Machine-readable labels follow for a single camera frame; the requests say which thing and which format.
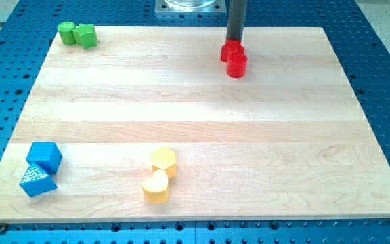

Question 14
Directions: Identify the yellow heart block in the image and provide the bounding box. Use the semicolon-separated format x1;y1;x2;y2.
142;169;169;203

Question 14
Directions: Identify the blue triangle block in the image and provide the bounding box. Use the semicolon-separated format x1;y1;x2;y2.
19;163;57;197

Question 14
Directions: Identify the yellow hexagon block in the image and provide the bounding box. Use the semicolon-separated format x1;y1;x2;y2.
151;148;177;178

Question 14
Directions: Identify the red block behind cylinder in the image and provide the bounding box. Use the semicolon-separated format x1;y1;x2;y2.
220;39;244;62

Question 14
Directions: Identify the wooden board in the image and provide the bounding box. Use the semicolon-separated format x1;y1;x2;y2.
0;26;390;223

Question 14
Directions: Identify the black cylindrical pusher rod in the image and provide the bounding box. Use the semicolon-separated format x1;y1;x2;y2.
225;0;248;42

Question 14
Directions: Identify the green star block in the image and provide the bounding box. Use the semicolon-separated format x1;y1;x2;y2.
72;24;98;49

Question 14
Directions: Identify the blue cube block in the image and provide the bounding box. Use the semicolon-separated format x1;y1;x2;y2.
26;142;62;174

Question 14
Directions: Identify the green cylinder block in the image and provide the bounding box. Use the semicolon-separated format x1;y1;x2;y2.
57;21;76;45

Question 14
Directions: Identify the left board clamp screw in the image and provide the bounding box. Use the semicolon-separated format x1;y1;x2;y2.
0;223;8;234

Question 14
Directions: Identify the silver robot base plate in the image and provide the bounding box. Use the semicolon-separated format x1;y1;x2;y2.
155;0;227;14

